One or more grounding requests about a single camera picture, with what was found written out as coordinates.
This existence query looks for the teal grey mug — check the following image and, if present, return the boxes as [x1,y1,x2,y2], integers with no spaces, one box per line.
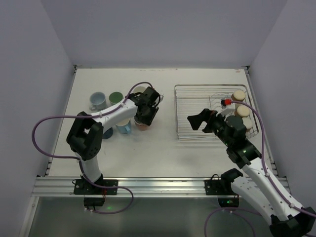
[133,86,146,93]

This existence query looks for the pink mug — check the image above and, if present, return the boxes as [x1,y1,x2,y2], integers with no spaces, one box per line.
[134,120,149,131]

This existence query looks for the sage green cup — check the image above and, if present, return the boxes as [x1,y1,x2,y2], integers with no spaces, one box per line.
[109,91,123,105]

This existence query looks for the light blue mug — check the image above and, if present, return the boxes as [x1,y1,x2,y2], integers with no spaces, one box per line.
[116,118,131,134]

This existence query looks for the dark blue mug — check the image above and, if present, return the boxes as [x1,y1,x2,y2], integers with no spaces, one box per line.
[102,127,114,139]

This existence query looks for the pale blue footed cup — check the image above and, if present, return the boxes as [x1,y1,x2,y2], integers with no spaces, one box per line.
[89,92,107,111]

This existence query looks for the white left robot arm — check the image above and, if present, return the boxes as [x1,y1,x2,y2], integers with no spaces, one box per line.
[66,86,161,183]

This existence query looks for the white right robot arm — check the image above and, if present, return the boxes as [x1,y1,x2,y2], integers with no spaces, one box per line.
[187,109,316,237]

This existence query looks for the cream cup near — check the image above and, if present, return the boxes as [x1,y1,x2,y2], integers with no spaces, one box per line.
[242,117,253,132]

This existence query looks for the cream cup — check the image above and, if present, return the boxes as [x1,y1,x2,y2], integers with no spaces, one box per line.
[231,90,245,102]
[242,117,253,132]
[235,105,250,118]

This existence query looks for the cream cup middle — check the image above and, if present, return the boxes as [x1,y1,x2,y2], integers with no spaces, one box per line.
[235,105,250,118]

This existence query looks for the cream cup far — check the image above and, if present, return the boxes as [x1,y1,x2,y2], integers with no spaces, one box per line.
[231,90,245,102]

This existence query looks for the metal wire dish rack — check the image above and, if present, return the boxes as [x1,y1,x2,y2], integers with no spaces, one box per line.
[174,84,259,141]

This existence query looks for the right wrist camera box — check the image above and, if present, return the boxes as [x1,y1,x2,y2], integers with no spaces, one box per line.
[218,98,236,116]

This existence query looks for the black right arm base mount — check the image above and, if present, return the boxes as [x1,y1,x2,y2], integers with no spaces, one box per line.
[204,168,243,208]

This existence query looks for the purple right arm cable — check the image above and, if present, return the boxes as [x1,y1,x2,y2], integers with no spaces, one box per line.
[204,99,316,237]

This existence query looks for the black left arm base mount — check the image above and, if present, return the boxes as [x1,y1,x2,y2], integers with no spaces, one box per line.
[72,176,119,211]

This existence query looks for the aluminium front rail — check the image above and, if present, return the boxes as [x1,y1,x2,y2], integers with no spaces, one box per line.
[32,176,289,198]

